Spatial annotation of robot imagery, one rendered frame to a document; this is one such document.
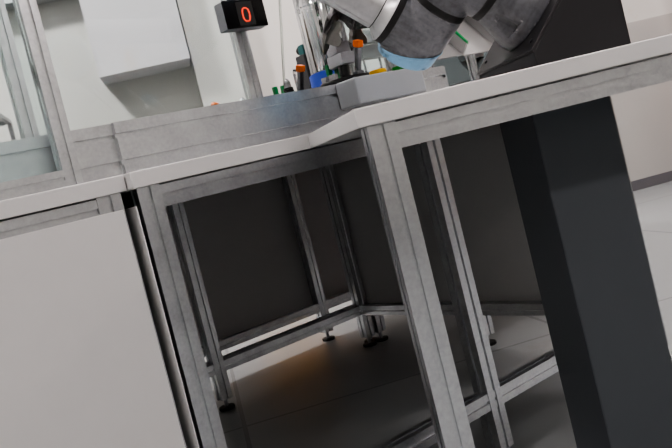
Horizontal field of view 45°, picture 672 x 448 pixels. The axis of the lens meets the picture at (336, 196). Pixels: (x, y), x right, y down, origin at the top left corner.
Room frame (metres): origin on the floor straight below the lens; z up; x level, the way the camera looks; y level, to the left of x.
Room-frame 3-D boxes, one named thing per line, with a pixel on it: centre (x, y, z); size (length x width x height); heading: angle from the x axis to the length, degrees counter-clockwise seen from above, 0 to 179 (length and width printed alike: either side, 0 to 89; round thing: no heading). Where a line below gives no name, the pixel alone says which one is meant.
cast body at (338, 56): (2.07, -0.09, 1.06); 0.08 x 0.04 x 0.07; 35
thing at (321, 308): (3.57, 0.10, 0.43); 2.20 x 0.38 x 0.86; 127
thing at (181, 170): (2.41, 0.17, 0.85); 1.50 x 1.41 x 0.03; 127
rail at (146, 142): (1.77, 0.03, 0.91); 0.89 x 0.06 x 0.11; 127
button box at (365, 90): (1.84, -0.16, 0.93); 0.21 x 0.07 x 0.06; 127
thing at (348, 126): (1.60, -0.44, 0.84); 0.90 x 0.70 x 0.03; 100
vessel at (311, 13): (3.06, -0.09, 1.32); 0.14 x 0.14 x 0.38
